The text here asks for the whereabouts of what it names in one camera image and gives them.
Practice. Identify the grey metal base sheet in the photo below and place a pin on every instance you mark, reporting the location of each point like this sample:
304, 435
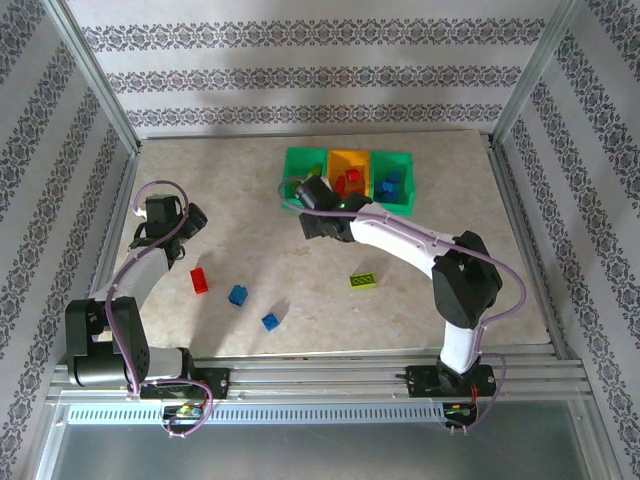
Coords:
320, 450

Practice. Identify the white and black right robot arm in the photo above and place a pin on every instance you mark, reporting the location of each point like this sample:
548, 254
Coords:
400, 240

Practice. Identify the aluminium frame post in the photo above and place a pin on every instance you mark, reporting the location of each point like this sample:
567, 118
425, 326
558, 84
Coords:
95, 75
532, 75

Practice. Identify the aluminium side rail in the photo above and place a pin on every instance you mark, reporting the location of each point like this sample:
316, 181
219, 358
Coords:
100, 280
512, 200

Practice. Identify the green plastic bin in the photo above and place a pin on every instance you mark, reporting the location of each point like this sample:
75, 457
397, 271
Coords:
300, 160
406, 167

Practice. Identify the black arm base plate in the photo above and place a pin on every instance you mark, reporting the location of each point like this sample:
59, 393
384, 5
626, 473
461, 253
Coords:
215, 382
420, 382

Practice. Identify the small circuit board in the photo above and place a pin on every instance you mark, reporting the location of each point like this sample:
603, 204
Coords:
185, 411
457, 412

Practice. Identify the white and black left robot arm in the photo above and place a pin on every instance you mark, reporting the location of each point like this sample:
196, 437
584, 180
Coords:
135, 272

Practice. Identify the aluminium mounting rail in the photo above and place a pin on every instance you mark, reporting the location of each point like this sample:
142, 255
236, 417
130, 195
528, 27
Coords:
320, 375

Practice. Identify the red arched lego piece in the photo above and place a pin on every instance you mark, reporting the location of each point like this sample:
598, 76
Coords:
352, 175

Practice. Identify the orange plastic bin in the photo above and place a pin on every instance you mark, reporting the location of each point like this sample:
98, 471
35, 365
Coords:
350, 157

